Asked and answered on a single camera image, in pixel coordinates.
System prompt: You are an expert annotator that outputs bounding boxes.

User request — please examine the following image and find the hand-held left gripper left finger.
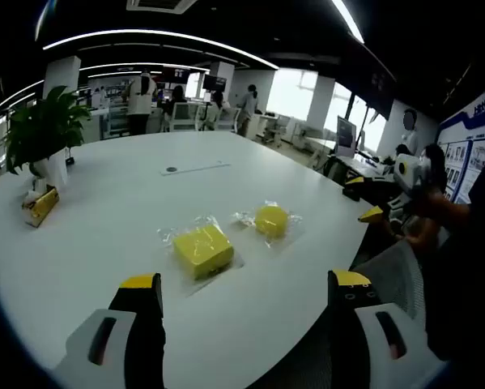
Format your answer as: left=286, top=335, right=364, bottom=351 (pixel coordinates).
left=53, top=273, right=167, bottom=389

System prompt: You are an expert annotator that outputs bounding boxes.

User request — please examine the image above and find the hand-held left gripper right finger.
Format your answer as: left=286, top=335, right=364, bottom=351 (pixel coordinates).
left=326, top=269, right=449, bottom=389

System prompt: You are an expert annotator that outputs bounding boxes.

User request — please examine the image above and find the yellow round silicone block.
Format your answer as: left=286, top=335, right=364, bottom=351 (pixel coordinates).
left=253, top=204, right=290, bottom=239

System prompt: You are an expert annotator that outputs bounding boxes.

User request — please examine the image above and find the round yellow sponge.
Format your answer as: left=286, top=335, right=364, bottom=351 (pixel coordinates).
left=230, top=200, right=304, bottom=250

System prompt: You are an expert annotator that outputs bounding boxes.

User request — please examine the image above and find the yellow square silicone block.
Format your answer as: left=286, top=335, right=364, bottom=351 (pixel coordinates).
left=172, top=224, right=235, bottom=282

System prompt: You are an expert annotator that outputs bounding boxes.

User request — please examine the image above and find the person's right hand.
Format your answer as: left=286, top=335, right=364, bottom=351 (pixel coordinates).
left=403, top=190, right=470, bottom=251

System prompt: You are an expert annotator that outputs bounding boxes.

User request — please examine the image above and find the computer monitor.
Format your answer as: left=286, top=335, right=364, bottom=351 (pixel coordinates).
left=334, top=115, right=359, bottom=160

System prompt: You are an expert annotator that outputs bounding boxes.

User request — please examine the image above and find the grey mesh office chair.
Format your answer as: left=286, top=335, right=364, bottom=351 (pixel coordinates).
left=350, top=242, right=426, bottom=327

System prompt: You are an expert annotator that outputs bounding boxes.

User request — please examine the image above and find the person in black shirt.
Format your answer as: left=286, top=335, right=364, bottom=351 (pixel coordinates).
left=422, top=133, right=485, bottom=365

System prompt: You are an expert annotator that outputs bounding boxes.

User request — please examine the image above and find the square yellow sponge in wrap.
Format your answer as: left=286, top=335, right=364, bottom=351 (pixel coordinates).
left=156, top=214, right=245, bottom=297

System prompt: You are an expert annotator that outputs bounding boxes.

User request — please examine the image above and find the yellow tissue box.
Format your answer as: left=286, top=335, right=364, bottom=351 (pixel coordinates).
left=21, top=186, right=61, bottom=228

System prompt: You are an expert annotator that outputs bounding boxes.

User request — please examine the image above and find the white office chair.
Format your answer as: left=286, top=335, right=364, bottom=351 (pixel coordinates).
left=170, top=100, right=202, bottom=133
left=215, top=106, right=242, bottom=134

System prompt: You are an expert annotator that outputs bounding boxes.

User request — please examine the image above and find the long ceiling light strip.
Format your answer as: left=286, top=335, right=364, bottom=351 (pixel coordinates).
left=330, top=0, right=366, bottom=45
left=42, top=28, right=280, bottom=71
left=79, top=62, right=211, bottom=74

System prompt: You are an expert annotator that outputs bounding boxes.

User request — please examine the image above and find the white plant pot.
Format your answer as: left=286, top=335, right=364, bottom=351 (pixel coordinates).
left=28, top=147, right=71, bottom=192

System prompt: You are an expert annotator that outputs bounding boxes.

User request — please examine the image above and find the hanging dark screen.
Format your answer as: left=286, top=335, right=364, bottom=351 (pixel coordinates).
left=162, top=66, right=191, bottom=83

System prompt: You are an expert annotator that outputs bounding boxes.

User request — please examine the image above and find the green potted plant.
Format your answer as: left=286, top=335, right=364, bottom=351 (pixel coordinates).
left=5, top=84, right=92, bottom=176

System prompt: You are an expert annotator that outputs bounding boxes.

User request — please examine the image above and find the ceiling air conditioner vent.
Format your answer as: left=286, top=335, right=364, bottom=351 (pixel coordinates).
left=126, top=0, right=199, bottom=15

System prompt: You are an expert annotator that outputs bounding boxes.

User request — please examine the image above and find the blue white wall poster board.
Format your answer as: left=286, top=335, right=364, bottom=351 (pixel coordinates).
left=435, top=88, right=485, bottom=206

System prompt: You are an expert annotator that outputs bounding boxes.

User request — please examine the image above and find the table cable outlet strip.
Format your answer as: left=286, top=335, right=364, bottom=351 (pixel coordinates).
left=160, top=161, right=232, bottom=177

